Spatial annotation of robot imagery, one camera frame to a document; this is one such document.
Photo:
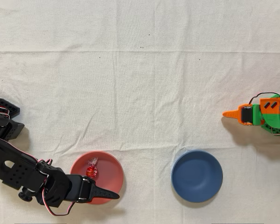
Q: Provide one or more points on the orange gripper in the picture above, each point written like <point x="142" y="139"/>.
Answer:
<point x="247" y="115"/>

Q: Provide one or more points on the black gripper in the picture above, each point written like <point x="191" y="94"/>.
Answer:
<point x="76" y="187"/>

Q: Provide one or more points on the red candy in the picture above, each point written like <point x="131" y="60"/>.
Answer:
<point x="91" y="172"/>

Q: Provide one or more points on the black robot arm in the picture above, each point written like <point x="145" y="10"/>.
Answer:
<point x="14" y="168"/>

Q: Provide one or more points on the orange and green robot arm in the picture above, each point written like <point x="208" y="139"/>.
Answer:
<point x="273" y="116"/>

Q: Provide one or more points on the red bowl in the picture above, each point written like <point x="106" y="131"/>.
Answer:
<point x="109" y="168"/>

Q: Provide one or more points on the blue bowl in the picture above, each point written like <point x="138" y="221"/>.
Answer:
<point x="197" y="176"/>

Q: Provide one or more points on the white tablecloth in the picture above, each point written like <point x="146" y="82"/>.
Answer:
<point x="154" y="93"/>

